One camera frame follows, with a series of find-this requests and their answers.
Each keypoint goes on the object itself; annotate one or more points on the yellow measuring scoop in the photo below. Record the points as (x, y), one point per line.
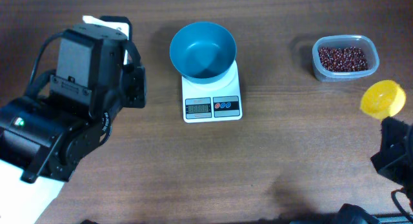
(383, 99)

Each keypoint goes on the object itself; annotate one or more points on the red adzuki beans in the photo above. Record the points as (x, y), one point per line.
(349, 59)

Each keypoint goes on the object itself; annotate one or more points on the clear plastic container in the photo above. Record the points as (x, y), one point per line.
(344, 41)

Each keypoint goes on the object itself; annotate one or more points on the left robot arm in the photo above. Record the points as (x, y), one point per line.
(66, 113)

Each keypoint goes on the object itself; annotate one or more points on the blue plastic bowl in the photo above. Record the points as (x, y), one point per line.
(203, 52)

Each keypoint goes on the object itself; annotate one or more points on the white digital kitchen scale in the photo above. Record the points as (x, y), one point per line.
(217, 101)

